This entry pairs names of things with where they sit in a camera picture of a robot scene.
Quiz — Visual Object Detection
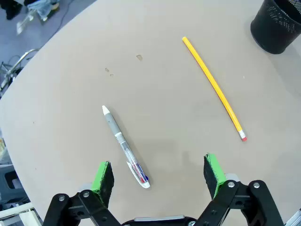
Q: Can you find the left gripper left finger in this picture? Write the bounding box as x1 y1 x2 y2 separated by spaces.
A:
43 161 123 226

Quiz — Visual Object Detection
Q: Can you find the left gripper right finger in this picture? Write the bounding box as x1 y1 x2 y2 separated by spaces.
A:
195 153 285 226

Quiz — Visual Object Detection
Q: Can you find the white grey multicolour pen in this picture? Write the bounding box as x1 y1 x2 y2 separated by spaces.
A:
102 105 151 189

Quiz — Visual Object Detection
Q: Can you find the yellow pencil with eraser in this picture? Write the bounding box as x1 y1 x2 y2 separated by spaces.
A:
182 36 248 142

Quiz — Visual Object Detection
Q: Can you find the black mesh pen holder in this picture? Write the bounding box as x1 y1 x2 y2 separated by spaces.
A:
250 0 301 55

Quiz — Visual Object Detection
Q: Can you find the white beige box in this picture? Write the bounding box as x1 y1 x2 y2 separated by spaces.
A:
0 207 43 226

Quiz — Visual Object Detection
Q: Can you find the grey plastic crate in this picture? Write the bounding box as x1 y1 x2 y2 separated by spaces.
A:
0 164 30 208

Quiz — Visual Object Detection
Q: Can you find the white floor object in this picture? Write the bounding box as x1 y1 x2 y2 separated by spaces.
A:
16 14 35 35

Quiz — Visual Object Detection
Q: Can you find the blue cloth bundle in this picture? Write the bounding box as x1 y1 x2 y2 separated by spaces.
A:
27 0 59 22

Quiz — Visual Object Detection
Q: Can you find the black floor item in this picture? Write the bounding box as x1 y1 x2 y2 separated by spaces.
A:
0 0 25 21

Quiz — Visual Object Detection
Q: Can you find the metal chair frame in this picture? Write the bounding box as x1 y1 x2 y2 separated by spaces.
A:
0 48 40 92

